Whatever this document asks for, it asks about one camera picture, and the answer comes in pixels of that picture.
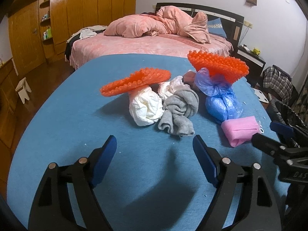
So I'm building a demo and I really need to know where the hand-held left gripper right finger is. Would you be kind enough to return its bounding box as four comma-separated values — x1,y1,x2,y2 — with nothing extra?
192,135,282,231

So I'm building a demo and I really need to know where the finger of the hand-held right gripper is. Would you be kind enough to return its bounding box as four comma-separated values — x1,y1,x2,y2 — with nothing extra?
269,121,304,148
251,133,289,159

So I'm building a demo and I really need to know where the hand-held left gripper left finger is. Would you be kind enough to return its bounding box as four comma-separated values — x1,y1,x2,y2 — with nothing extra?
28,135,117,231

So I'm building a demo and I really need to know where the black trash bin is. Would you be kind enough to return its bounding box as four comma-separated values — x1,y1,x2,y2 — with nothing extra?
266,99,304,147

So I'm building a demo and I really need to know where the pink face mask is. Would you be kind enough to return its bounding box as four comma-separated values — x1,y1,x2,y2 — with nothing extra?
221,115,265,148

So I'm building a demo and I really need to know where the grey sock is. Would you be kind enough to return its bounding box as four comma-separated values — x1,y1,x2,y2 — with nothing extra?
157,87,200,137

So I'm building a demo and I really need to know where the blue plastic bag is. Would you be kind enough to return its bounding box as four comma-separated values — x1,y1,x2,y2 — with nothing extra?
194,67,243,125

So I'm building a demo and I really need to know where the large white bag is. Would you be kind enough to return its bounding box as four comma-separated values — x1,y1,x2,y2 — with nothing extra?
129,88,165,127

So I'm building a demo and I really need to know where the small white bag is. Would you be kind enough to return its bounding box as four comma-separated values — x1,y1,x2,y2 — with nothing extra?
157,76,186,100

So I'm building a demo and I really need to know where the orange foam net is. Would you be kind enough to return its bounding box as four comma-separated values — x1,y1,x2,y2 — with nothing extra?
187,50,249,85
100,68,172,98

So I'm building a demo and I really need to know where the dark patterned curtain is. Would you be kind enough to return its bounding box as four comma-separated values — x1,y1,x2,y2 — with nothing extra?
286,77,308,135

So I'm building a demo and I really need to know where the white bathroom scale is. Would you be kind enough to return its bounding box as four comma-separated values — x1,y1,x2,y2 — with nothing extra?
251,88,271,103

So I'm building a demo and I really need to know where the blue table cloth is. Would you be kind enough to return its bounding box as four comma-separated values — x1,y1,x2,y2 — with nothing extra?
6,53,289,231

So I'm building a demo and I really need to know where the black white nightstand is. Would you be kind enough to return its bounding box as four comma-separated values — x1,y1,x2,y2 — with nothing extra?
234,46,266,87

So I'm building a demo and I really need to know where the white wooden stool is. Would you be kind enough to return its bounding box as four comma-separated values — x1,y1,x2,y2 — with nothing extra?
16,77,32,104

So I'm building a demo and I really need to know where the bed with pink sheet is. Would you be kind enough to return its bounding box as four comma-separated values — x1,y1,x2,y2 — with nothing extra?
65,2,244,70

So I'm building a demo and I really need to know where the wooden low cabinet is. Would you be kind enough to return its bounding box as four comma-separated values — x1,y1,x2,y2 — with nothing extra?
0,58,22,154

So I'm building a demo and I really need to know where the large blue pillow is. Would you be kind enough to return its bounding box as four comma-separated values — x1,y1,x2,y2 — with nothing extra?
207,18,227,39

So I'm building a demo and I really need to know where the pile of clothes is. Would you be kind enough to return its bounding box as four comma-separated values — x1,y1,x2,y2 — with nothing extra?
70,25,107,40

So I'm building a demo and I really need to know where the pink quilt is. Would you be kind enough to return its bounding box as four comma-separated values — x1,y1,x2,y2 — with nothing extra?
104,6,211,44

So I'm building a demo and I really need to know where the wooden wardrobe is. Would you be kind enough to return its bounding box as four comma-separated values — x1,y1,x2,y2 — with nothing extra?
7,0,137,70

